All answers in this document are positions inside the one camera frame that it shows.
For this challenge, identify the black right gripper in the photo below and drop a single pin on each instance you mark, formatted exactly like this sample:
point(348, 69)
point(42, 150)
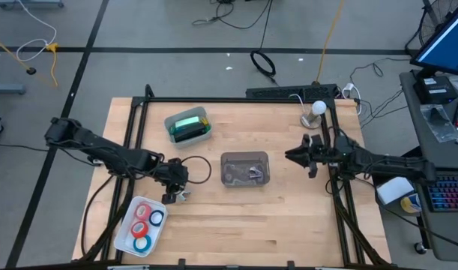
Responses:
point(316, 155)

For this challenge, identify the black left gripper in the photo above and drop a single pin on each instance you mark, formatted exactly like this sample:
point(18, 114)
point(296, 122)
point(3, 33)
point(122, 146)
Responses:
point(172, 174)

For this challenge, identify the grey staple remover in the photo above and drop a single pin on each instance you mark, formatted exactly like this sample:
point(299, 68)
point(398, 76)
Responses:
point(184, 197)

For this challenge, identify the dark blue tape roll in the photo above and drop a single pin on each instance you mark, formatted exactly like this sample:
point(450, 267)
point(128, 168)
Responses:
point(151, 218)

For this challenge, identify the pink tape roll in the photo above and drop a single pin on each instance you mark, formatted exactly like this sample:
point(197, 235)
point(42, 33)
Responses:
point(137, 210)

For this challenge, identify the red tape roll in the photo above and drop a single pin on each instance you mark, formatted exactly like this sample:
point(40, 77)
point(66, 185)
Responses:
point(133, 229)

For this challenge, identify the light blue tape roll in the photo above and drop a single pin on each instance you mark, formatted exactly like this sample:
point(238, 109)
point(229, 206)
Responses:
point(136, 243)

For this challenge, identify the teal clip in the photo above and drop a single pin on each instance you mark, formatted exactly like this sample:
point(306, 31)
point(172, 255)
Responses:
point(185, 122)

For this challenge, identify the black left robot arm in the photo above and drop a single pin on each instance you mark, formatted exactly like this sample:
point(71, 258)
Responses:
point(101, 150)

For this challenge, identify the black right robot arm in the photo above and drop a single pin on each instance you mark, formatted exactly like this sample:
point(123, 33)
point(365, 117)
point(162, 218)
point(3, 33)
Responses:
point(382, 163)

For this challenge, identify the white light bulb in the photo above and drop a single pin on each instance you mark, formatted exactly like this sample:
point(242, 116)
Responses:
point(319, 108)

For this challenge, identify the white plastic bin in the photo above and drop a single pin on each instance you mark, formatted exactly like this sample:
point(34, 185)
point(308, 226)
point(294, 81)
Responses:
point(123, 240)

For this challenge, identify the black power strip bar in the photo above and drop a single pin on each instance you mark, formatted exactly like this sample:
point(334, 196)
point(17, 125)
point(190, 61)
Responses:
point(281, 92)

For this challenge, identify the smoky transparent plastic bin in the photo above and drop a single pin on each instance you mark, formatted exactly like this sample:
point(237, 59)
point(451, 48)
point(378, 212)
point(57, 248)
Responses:
point(232, 157)

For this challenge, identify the light grey plastic bin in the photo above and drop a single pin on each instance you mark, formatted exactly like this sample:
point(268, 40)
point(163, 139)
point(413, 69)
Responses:
point(168, 118)

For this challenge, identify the white box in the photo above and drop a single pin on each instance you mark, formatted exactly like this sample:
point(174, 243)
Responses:
point(394, 189)

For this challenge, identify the yellow and blue roll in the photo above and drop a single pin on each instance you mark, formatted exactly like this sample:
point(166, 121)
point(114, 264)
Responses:
point(410, 204)

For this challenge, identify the clear plastic bag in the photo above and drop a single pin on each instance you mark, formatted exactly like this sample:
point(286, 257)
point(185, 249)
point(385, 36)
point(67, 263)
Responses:
point(438, 123)

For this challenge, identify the black mini computer box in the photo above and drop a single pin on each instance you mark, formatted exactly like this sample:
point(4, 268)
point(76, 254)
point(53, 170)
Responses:
point(434, 90)

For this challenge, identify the black desk caster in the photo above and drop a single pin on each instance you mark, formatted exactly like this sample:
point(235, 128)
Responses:
point(420, 248)

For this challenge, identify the backlit keyboard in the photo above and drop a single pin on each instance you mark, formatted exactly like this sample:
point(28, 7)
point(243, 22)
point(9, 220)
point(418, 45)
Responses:
point(448, 193)

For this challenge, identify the dark grey desk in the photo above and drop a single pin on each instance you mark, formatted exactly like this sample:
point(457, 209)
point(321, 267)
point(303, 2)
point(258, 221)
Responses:
point(449, 232)

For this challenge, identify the computer monitor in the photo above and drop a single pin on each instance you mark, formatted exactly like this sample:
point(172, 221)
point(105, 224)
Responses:
point(446, 45)

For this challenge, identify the black floor puck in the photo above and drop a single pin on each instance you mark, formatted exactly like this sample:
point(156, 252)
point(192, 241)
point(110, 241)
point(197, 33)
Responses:
point(31, 71)

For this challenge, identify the black floor fan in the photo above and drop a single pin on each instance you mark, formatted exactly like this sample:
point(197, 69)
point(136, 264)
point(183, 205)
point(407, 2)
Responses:
point(434, 22)

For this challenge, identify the grey floor bar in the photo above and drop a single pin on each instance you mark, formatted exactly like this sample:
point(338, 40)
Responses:
point(5, 89)

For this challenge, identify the grey cart base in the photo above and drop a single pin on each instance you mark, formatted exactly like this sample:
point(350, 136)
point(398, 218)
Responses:
point(26, 3)

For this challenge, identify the black aluminium table frame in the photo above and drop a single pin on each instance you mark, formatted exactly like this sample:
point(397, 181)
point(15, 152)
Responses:
point(228, 100)

